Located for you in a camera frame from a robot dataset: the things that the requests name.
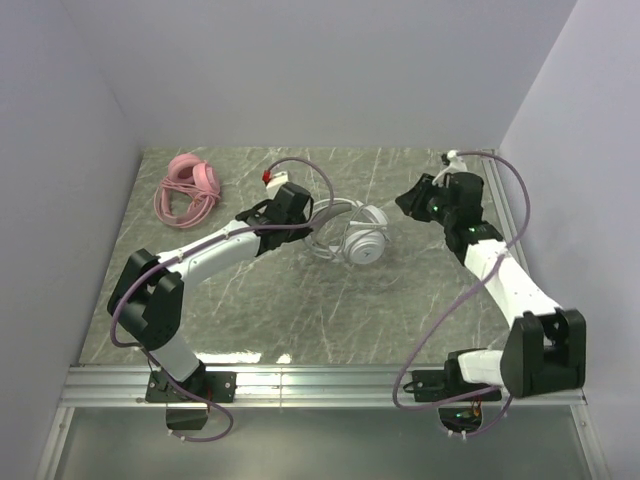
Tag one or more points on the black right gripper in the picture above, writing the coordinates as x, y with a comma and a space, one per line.
417, 198

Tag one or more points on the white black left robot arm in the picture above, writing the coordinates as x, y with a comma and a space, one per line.
148, 298

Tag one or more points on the white headphones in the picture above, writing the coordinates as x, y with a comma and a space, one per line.
364, 238

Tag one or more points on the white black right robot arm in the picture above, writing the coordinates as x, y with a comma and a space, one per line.
545, 351

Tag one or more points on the aluminium front rail frame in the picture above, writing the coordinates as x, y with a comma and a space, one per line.
303, 423

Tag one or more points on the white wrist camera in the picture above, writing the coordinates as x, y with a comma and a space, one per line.
273, 181
451, 163

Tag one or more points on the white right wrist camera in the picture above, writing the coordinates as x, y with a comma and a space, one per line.
451, 163

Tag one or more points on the pink headphones with cable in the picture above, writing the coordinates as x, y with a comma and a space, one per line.
193, 177

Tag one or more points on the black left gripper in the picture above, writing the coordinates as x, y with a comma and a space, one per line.
302, 212

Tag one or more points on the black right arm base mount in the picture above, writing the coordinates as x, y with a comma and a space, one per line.
461, 417

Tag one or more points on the aluminium right side rail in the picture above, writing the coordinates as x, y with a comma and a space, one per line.
515, 240

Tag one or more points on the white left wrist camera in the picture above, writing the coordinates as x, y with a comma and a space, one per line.
273, 181

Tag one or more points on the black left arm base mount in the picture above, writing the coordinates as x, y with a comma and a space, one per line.
190, 404

